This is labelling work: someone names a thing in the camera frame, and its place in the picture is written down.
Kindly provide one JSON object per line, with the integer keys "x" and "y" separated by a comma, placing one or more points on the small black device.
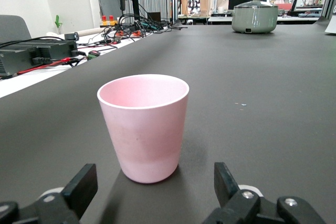
{"x": 71, "y": 36}

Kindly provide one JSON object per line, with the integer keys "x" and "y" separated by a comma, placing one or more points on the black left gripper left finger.
{"x": 78, "y": 190}

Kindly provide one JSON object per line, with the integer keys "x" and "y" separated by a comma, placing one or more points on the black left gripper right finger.
{"x": 225, "y": 187}

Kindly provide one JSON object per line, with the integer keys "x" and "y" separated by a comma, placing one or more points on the black power supply box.
{"x": 21, "y": 56}

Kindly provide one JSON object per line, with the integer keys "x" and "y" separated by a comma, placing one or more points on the grey foam panel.
{"x": 107, "y": 5}

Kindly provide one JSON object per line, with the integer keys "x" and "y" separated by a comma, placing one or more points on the green terminal connector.
{"x": 94, "y": 54}

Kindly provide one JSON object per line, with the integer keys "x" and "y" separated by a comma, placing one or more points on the grey office chair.
{"x": 13, "y": 28}

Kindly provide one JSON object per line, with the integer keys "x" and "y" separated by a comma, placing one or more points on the pink plastic cup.
{"x": 143, "y": 129}

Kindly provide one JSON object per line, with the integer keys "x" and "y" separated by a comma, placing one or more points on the clear glass pot lid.
{"x": 256, "y": 3}

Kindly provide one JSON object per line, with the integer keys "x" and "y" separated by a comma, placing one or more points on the green plastic clip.
{"x": 57, "y": 22}

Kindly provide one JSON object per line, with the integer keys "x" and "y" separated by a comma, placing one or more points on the yellow box red buttons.
{"x": 108, "y": 22}

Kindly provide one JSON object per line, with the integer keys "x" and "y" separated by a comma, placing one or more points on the white paper roll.
{"x": 89, "y": 32}

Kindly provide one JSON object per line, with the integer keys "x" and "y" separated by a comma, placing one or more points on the grey-green cooking pot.
{"x": 254, "y": 20}

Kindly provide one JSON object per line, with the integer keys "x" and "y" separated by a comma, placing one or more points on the small white cup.
{"x": 221, "y": 10}

